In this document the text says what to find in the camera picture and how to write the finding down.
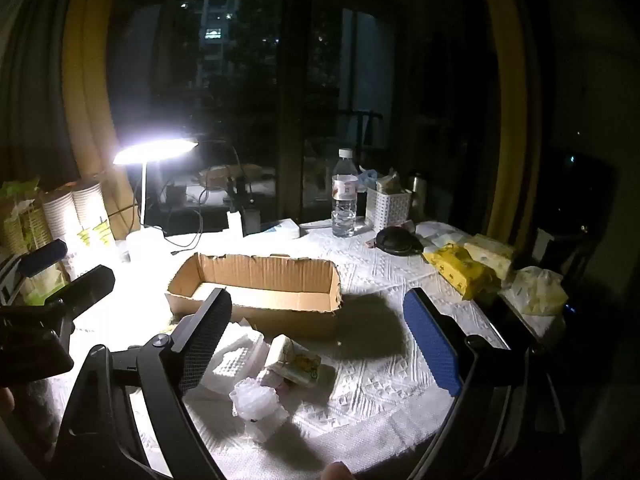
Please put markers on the white charger block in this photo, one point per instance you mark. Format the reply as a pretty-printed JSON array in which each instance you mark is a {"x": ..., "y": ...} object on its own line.
[{"x": 235, "y": 224}]

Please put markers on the white flat wipes packet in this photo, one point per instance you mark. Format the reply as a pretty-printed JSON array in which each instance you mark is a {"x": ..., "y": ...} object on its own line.
[{"x": 442, "y": 234}]

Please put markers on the white woven plastic basket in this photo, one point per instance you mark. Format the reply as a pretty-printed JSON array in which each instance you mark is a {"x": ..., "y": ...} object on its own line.
[{"x": 387, "y": 210}]

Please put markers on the blue plastic bag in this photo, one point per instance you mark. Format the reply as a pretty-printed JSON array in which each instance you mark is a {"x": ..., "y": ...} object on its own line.
[{"x": 367, "y": 179}]

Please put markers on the pale crumpled tissue packet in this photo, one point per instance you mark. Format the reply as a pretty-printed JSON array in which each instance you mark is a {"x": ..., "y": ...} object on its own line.
[{"x": 537, "y": 290}]

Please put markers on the white desk lamp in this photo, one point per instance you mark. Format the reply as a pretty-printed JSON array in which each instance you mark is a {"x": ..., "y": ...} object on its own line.
[{"x": 155, "y": 150}]

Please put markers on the metal thermos flask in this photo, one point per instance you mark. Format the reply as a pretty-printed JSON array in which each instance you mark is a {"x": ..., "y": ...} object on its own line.
[{"x": 418, "y": 190}]

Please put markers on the white flat box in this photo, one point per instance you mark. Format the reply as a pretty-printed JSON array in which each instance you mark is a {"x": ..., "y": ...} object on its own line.
[{"x": 282, "y": 230}]

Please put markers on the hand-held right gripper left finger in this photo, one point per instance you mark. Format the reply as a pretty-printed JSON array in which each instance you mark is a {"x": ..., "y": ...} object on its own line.
[{"x": 205, "y": 340}]

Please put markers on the stack of tree-print paper cups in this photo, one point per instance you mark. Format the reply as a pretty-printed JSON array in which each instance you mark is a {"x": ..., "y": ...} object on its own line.
[{"x": 92, "y": 215}]

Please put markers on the clear plastic water bottle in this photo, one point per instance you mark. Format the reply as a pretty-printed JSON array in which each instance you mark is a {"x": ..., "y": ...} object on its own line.
[{"x": 344, "y": 200}]

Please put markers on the person's right hand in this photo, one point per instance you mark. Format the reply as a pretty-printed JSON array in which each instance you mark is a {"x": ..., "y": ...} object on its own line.
[{"x": 338, "y": 472}]

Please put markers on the black round pouch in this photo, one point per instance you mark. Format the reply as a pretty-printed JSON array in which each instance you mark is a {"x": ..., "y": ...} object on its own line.
[{"x": 397, "y": 242}]

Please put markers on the white embossed tablecloth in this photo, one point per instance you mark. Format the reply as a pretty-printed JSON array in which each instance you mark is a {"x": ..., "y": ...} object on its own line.
[{"x": 370, "y": 390}]

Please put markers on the clear pack of cotton swabs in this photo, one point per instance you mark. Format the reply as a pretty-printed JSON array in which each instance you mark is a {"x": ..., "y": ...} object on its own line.
[{"x": 237, "y": 362}]

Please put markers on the pale printed tissue packet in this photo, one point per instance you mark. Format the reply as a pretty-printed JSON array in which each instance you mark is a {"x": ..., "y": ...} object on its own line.
[{"x": 492, "y": 255}]

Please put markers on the dark chair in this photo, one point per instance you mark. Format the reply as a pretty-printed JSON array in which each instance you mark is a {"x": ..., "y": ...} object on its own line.
[{"x": 362, "y": 127}]

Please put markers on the cardboard box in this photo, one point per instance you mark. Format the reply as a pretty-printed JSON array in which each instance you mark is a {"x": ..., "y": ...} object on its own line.
[{"x": 280, "y": 305}]

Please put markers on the stack of white paper cups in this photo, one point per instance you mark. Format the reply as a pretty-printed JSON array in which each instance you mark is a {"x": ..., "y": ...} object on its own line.
[{"x": 57, "y": 217}]

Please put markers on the green printed packet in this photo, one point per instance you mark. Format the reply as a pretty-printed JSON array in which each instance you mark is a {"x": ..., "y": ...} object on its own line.
[{"x": 17, "y": 210}]

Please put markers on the person's left hand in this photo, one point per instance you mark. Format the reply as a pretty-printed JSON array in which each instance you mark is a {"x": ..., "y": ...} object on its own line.
[{"x": 5, "y": 401}]

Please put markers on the black phone stand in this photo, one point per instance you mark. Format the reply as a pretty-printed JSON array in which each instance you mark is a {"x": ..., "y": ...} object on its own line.
[{"x": 251, "y": 220}]

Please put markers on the small printed tissue packet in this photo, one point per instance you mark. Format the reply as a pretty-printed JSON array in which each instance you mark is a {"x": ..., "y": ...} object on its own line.
[{"x": 292, "y": 360}]

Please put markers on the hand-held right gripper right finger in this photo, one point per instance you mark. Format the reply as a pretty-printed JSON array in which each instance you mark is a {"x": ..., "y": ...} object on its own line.
[{"x": 432, "y": 345}]

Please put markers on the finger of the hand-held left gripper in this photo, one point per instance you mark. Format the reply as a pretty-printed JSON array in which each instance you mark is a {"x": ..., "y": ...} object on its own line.
[
  {"x": 87, "y": 285},
  {"x": 45, "y": 257}
]

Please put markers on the yellow tissue packet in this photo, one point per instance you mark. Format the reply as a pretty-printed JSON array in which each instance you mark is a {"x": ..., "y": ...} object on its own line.
[{"x": 457, "y": 267}]

